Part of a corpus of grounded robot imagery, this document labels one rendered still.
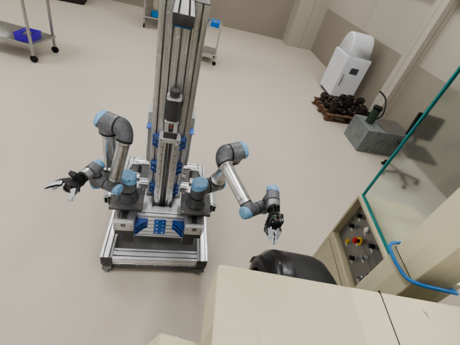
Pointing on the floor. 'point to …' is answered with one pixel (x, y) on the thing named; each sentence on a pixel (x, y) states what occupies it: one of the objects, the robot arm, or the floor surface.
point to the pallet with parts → (340, 107)
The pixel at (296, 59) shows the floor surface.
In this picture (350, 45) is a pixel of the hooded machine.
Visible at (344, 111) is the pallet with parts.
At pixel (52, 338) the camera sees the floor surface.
